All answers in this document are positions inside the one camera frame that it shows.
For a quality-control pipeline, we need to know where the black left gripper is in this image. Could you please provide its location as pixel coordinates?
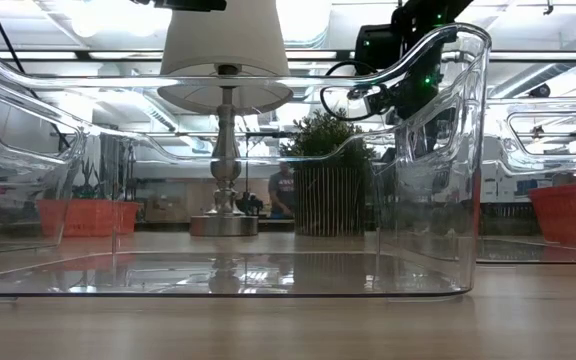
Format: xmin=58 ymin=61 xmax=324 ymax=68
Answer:
xmin=130 ymin=0 xmax=228 ymax=13

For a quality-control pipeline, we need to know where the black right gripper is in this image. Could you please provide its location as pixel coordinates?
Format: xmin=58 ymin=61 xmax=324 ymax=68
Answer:
xmin=390 ymin=27 xmax=457 ymax=157

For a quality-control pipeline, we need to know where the orange plastic basket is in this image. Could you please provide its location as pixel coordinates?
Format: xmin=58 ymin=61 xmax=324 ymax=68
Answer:
xmin=36 ymin=198 xmax=142 ymax=238
xmin=527 ymin=178 xmax=576 ymax=251

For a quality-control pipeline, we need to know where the white shade silver lamp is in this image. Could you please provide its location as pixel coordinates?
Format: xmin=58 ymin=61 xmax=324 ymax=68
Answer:
xmin=156 ymin=0 xmax=294 ymax=237

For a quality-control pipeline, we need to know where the black plastic basket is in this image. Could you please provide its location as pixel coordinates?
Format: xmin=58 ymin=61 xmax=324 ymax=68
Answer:
xmin=482 ymin=202 xmax=539 ymax=236

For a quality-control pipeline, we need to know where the green plant in striped pot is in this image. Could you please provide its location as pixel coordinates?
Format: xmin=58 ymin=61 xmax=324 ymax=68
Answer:
xmin=280 ymin=108 xmax=377 ymax=237

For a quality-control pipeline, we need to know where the person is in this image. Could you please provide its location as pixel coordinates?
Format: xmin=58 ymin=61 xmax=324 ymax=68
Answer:
xmin=266 ymin=160 xmax=297 ymax=220

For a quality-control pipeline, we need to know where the brown cardboard box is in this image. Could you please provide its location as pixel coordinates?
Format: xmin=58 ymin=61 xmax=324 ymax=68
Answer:
xmin=142 ymin=194 xmax=189 ymax=224

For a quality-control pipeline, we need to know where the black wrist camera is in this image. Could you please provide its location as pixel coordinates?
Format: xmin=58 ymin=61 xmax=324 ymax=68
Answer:
xmin=355 ymin=23 xmax=400 ymax=76

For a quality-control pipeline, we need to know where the black looped gripper cable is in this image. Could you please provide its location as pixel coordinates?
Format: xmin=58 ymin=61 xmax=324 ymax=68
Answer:
xmin=319 ymin=60 xmax=397 ymax=122

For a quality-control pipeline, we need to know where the black ceiling camera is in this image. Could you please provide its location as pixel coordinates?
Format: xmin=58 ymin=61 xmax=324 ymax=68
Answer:
xmin=527 ymin=82 xmax=552 ymax=100

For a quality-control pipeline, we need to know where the long black cable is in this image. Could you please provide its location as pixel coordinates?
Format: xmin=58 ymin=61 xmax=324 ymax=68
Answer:
xmin=0 ymin=0 xmax=72 ymax=151

